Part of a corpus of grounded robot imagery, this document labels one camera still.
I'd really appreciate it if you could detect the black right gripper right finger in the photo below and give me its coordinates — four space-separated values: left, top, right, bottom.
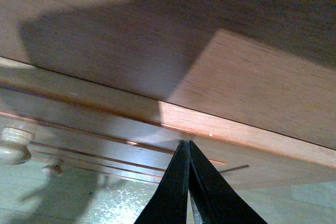
188 141 266 223

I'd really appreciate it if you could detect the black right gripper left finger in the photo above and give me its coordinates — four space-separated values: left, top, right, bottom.
135 141 190 224

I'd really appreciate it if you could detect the lower drawer wooden knob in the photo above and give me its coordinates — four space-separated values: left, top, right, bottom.
41 159 63 177

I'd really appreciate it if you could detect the drawer wooden knob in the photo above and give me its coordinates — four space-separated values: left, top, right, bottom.
1 127 35 165
41 159 63 177

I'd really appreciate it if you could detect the upper drawer wooden knob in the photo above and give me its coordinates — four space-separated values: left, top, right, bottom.
1 127 35 165

